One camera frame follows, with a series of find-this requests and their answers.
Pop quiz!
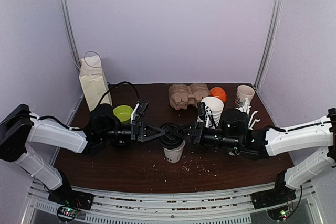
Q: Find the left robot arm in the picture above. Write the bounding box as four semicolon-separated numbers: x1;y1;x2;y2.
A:
1;103;165;205

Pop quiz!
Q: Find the stack of white paper cups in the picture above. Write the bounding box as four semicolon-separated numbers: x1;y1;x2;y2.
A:
201;96;224;127

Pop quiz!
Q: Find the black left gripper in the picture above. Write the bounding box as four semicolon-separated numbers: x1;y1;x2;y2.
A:
100;120;165;145

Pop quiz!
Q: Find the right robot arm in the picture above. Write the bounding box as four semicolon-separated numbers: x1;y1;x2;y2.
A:
173;108;335;204

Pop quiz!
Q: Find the black plastic cup lid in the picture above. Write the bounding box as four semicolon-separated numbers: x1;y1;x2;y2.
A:
158;123;183;150

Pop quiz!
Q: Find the green plastic bowl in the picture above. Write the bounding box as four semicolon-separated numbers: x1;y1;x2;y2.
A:
113;105;133;124

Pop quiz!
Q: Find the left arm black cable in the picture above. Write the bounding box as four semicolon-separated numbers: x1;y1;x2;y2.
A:
97;81;140;109

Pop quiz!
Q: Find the stack of cardboard cup carriers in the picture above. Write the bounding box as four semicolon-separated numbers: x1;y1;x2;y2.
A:
169;83;210;110

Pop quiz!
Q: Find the white paper takeout bag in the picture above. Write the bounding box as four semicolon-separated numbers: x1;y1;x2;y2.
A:
77;50;112;111

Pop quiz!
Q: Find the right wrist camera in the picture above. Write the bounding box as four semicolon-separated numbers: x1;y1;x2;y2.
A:
197;102;213;128

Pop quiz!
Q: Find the orange plastic bowl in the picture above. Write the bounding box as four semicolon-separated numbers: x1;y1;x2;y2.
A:
210;87;227;103

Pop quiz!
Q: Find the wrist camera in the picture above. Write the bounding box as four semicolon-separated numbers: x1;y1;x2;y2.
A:
131;100;149;121
197;102;213;128

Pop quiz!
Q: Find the ceramic mug with tree print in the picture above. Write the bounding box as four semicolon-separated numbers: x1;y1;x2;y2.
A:
235;84;255;108

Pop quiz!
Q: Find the glass of white wrapped straws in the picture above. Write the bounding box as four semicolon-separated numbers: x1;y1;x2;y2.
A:
237;98;260;130

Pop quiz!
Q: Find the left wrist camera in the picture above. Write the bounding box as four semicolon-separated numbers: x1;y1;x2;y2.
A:
131;100;149;121

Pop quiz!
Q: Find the single white paper cup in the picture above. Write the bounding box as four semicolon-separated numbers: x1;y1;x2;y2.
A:
163;145;184;163

